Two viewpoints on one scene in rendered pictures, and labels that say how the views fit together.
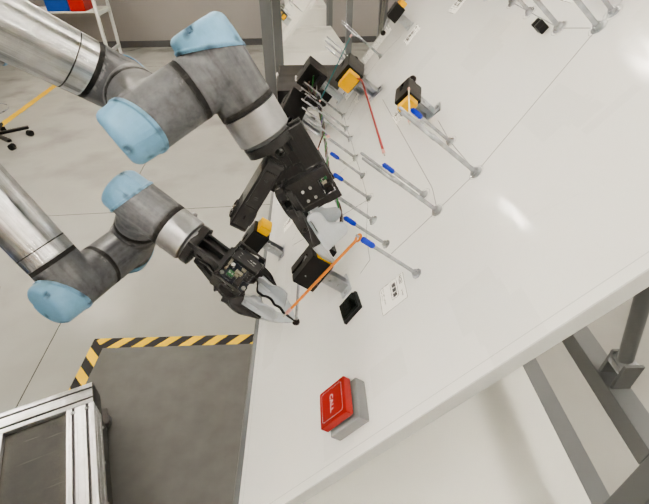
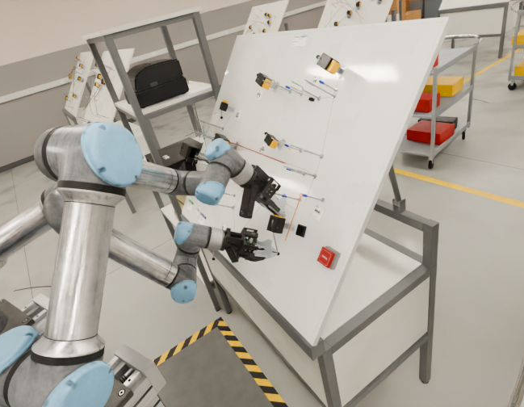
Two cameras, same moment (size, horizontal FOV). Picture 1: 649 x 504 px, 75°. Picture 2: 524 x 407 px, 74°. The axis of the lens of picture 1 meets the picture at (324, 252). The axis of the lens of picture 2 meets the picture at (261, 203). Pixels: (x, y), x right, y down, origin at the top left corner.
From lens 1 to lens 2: 0.65 m
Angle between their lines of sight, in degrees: 21
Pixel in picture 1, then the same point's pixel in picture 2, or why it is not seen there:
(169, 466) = not seen: outside the picture
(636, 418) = (412, 217)
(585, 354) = (385, 207)
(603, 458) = not seen: hidden behind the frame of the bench
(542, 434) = (388, 251)
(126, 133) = (215, 192)
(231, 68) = (233, 155)
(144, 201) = (197, 229)
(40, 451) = not seen: outside the picture
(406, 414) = (353, 240)
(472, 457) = (371, 274)
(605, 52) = (341, 103)
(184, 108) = (227, 175)
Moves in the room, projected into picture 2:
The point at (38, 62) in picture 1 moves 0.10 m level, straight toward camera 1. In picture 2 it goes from (163, 183) to (190, 185)
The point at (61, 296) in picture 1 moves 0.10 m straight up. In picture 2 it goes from (190, 284) to (179, 259)
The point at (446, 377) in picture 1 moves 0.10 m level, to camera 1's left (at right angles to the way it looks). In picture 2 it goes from (358, 219) to (333, 234)
